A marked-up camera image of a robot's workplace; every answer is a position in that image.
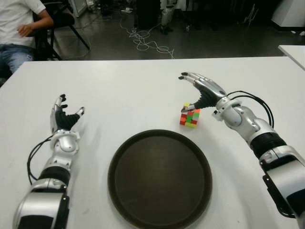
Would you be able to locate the white power strip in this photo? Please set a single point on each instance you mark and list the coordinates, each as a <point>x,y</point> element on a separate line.
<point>127,10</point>

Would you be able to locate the black office chair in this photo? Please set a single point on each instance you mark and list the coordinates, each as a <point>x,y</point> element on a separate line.
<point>63,19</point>

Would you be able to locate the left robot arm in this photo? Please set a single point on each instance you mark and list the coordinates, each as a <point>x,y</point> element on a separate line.
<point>64,143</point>

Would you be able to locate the white cabinet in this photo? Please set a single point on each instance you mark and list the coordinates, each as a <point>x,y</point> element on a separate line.
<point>78,7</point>

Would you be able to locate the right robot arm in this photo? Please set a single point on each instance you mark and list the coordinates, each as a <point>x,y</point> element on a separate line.
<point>264,138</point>

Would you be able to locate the seated person white shirt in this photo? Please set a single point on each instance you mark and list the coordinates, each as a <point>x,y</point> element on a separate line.
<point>14,16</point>

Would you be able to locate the multicoloured Rubik's cube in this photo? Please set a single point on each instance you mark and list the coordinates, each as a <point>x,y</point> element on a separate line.
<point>190,120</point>

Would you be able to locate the white side table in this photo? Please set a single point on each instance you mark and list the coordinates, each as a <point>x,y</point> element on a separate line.
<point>295,53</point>

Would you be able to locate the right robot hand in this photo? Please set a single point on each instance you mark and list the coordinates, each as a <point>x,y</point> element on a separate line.
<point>209,95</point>

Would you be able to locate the black cabinet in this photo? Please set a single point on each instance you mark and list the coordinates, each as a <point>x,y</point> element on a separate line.
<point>147,14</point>

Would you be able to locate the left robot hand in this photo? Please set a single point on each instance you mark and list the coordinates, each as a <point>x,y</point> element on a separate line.
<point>63,120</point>

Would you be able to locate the small white floor object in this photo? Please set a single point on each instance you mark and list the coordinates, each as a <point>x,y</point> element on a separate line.
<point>301,33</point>

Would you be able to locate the dark brown round plate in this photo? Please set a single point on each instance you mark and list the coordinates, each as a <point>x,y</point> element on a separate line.
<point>159,181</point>

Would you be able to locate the white machine housing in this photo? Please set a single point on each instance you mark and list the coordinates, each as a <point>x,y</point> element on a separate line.
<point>290,14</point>

